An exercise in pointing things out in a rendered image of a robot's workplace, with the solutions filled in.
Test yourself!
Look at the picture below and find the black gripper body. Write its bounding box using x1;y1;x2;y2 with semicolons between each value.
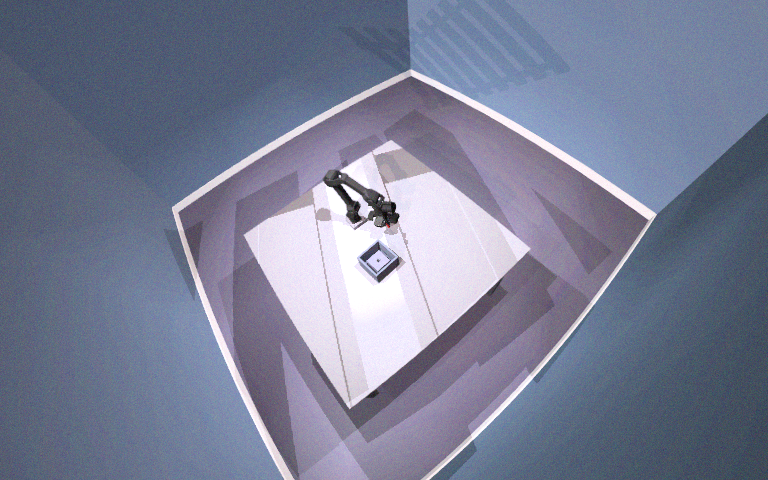
367;210;400;224

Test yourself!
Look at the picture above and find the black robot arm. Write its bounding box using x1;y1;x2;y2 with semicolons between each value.
323;170;396;228

